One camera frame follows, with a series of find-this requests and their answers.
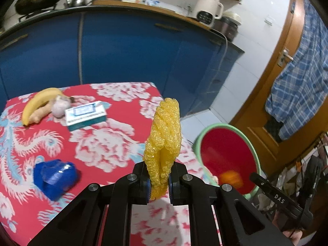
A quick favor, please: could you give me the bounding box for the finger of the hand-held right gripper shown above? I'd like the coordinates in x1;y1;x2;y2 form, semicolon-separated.
250;172;273;194

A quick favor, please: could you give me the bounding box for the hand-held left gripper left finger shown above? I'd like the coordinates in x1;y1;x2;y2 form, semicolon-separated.
27;162;151;246

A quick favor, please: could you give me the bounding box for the orange plastic bag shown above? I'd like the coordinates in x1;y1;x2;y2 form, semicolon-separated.
219;170;243;189

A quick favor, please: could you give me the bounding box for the person's right hand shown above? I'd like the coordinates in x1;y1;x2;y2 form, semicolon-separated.
273;215;304;246

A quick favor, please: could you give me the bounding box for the blue plaid shirt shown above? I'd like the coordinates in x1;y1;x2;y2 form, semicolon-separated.
265;0;328;142

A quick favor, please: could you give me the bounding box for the wooden door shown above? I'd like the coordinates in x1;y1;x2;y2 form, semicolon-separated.
229;0;328;178

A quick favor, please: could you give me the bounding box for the red printed tablecloth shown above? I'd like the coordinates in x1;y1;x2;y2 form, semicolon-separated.
0;82;221;246

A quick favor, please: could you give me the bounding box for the dark cloth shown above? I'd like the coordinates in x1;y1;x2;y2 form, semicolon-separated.
265;118;284;143

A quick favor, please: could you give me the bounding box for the blue knitted cloth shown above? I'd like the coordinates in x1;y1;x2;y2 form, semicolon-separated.
33;159;79;202

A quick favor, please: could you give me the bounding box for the dark rice cooker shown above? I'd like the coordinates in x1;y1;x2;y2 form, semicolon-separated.
213;11;243;42

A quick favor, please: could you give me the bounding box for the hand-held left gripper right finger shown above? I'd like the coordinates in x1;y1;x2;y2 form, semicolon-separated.
168;163;294;246

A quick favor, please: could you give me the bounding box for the red basin with green rim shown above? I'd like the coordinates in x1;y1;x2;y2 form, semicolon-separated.
193;123;262;199

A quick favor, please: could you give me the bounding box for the blue kitchen cabinet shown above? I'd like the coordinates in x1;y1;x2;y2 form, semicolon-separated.
0;11;244;120

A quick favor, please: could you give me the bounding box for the metal door handle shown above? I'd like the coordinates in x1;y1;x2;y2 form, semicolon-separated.
278;48;294;67

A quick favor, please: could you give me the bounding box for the ginger root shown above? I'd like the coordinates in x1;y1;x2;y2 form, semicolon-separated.
29;102;53;124

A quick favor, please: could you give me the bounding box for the grey power cable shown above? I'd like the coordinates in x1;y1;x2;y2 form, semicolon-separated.
215;30;230;84

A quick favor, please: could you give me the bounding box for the banana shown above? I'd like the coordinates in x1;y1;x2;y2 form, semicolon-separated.
22;88;64;126

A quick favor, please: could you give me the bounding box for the blue and white packet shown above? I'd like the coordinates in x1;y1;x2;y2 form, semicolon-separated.
136;0;165;7

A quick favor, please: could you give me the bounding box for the garlic bulb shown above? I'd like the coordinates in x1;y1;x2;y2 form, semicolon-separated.
51;95;73;118

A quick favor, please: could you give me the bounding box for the yellow foam net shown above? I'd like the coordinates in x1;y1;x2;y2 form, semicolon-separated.
143;98;182;201

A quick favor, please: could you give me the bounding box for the white electric cooker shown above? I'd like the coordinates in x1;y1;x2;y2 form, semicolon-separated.
191;0;224;27

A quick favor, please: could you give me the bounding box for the teal and white box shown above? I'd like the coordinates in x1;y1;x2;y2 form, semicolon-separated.
64;102;107;133

